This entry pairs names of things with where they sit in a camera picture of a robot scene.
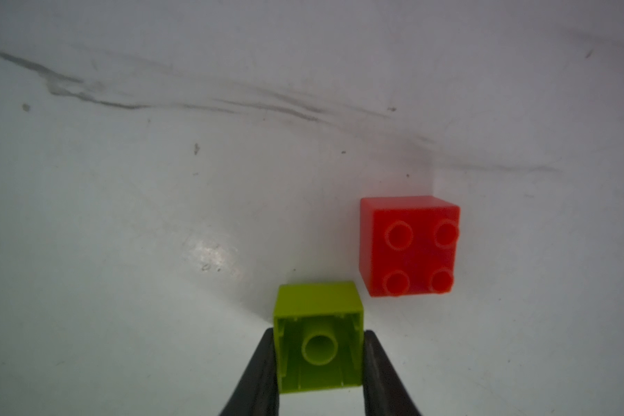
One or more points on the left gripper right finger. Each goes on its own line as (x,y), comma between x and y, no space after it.
(383,391)

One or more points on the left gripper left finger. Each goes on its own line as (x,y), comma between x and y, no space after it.
(257,393)

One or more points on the small lime green lego brick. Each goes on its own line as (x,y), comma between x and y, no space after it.
(318,334)

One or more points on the red lego brick left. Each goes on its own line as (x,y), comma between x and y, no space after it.
(408,245)

